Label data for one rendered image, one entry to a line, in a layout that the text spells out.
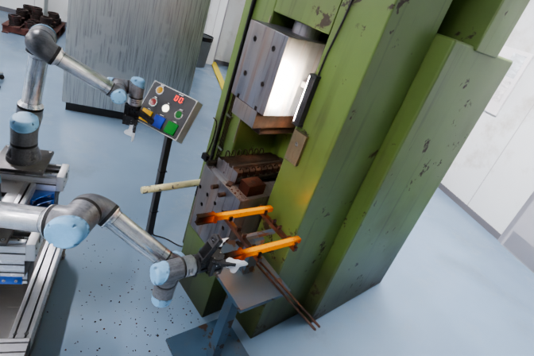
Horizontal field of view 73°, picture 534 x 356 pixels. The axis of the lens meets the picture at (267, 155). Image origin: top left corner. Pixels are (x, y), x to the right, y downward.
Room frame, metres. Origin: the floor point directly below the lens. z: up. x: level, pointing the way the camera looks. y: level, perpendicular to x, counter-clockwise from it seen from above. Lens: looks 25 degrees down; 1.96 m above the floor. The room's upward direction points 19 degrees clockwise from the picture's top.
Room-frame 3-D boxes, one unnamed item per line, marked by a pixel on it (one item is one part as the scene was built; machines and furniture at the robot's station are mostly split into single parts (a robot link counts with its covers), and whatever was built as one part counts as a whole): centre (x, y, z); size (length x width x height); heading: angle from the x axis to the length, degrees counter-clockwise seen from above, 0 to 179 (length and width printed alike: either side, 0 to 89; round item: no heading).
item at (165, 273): (0.95, 0.20, 0.97); 0.11 x 0.08 x 0.09; 134
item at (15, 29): (6.02, 4.51, 0.20); 1.10 x 0.76 x 0.39; 23
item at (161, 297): (0.97, 0.20, 0.87); 0.11 x 0.08 x 0.11; 4
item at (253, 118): (1.97, 0.05, 1.32); 0.42 x 0.20 x 0.10; 138
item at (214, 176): (1.94, 0.00, 0.69); 0.56 x 0.38 x 0.45; 138
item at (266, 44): (1.94, 0.02, 1.56); 0.42 x 0.39 x 0.40; 138
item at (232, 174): (1.97, 0.05, 0.96); 0.42 x 0.20 x 0.09; 138
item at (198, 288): (1.94, 0.00, 0.23); 0.56 x 0.38 x 0.47; 138
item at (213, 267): (1.06, 0.08, 0.96); 0.12 x 0.08 x 0.09; 134
